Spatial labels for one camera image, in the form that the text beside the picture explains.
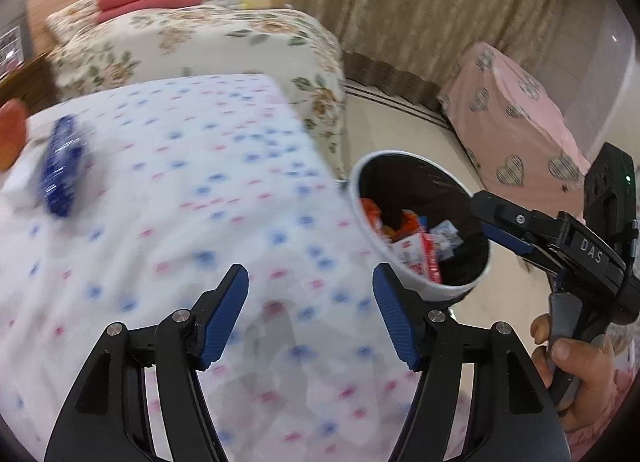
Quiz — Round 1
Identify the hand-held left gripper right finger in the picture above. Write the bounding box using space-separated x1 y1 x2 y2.
372 262 571 462

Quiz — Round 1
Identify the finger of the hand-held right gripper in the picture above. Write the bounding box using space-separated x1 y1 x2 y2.
472 191 571 243
482 223 566 270

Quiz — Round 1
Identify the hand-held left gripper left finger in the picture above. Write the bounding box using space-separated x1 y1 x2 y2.
44 264 250 462

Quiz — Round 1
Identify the white round trash bin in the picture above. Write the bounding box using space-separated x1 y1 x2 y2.
348 150 492 303

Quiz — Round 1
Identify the pink white plastic wrapper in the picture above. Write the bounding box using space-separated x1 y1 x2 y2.
390 233 445 284

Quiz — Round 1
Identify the orange snack packet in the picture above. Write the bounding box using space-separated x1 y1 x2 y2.
361 198 426 243

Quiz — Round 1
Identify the black bin liner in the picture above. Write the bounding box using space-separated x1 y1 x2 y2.
357 154 490 287

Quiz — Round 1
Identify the blue snack packet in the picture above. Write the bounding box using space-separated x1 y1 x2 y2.
40 116 88 217

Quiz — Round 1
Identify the person's right hand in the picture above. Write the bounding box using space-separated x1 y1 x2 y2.
530 314 618 433

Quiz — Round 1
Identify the white dotted blanket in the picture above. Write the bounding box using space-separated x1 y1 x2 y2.
0 74 471 462

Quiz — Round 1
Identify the pink heart print cloth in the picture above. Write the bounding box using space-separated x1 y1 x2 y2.
437 42 593 203

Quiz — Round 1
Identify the beige patterned curtain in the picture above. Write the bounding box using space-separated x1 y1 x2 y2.
140 0 606 112

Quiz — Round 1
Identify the floral bed cover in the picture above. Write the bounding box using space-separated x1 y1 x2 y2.
47 4 348 177

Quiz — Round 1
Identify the red yellow apple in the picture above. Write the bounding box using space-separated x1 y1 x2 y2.
0 98 28 173

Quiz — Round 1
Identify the wooden nightstand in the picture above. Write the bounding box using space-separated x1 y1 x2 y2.
0 52 58 112

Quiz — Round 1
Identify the wooden headboard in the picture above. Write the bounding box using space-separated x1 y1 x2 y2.
25 0 116 55

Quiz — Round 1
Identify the photo collage frame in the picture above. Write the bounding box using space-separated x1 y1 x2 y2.
0 24 23 72

